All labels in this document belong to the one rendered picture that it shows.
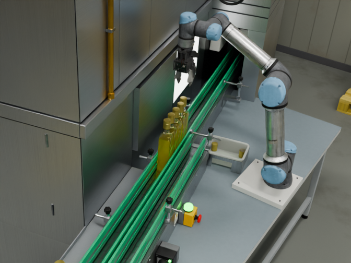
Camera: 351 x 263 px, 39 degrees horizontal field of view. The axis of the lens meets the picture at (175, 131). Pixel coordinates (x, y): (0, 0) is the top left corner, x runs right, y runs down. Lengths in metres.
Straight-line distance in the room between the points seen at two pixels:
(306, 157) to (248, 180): 0.46
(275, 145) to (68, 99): 1.01
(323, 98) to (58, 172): 3.69
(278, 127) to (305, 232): 1.42
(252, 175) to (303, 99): 2.58
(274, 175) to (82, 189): 0.92
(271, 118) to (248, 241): 0.56
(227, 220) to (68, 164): 0.85
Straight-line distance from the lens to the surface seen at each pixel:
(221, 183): 2.63
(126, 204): 2.20
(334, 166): 4.30
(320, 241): 3.57
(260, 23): 3.19
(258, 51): 2.35
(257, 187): 2.61
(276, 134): 2.33
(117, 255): 1.97
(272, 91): 2.21
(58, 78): 1.80
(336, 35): 5.92
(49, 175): 2.07
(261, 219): 2.47
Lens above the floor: 2.38
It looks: 33 degrees down
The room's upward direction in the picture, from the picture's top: 5 degrees clockwise
